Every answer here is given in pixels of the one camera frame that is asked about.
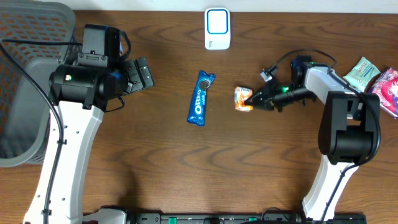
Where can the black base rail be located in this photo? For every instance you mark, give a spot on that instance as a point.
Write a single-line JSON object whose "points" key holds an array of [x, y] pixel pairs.
{"points": [[236, 218]]}

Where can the purple Carefree pad pack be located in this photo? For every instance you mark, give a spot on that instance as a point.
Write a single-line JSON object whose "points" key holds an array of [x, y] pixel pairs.
{"points": [[385, 87]]}

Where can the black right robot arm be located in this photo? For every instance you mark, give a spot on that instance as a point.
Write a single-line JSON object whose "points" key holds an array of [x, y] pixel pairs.
{"points": [[349, 134]]}

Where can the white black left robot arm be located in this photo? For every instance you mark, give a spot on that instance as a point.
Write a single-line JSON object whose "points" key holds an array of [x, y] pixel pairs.
{"points": [[81, 95]]}

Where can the blue Oreo cookie pack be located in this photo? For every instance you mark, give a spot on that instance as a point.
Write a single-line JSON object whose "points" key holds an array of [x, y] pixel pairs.
{"points": [[197, 111]]}

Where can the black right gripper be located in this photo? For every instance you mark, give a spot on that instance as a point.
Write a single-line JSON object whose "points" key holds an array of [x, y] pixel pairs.
{"points": [[265, 94]]}

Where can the green wet wipes pack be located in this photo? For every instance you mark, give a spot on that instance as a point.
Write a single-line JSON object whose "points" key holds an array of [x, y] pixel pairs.
{"points": [[361, 75]]}

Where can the white barcode scanner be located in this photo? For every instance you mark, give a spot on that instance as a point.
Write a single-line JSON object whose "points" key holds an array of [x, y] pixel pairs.
{"points": [[217, 28]]}

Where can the grey plastic basket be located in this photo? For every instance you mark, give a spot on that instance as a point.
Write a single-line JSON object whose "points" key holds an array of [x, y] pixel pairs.
{"points": [[29, 30]]}

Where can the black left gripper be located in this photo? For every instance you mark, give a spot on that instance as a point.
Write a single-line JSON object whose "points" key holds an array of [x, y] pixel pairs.
{"points": [[137, 76]]}

